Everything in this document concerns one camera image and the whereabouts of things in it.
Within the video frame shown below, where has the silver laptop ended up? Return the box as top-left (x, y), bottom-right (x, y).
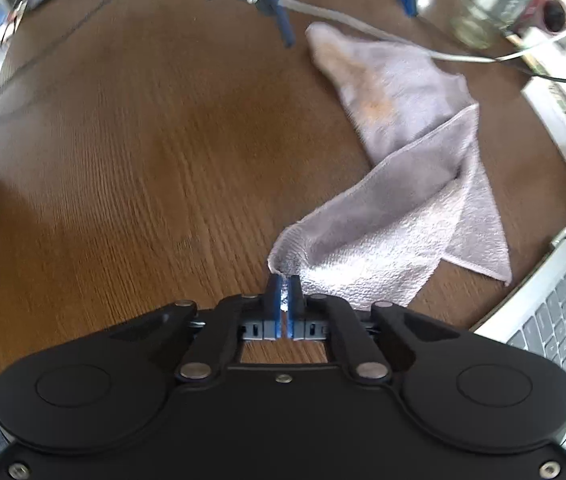
top-left (470, 209), bottom-right (566, 477)

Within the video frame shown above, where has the glass jar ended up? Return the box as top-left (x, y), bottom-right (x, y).
top-left (446, 0), bottom-right (506, 51)

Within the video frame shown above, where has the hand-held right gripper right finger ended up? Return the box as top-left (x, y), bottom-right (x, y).
top-left (287, 274), bottom-right (460, 383)

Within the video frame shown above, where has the red device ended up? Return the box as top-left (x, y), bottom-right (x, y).
top-left (493, 0), bottom-right (566, 36)

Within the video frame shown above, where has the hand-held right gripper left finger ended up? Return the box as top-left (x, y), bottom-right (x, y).
top-left (108, 274), bottom-right (286, 383)

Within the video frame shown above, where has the white box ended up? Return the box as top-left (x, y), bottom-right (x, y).
top-left (520, 77), bottom-right (566, 173)

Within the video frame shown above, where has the lavender towel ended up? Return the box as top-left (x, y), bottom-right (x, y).
top-left (267, 22), bottom-right (513, 312)

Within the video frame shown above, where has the thin black cable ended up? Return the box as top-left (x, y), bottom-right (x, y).
top-left (0, 0), bottom-right (151, 113)

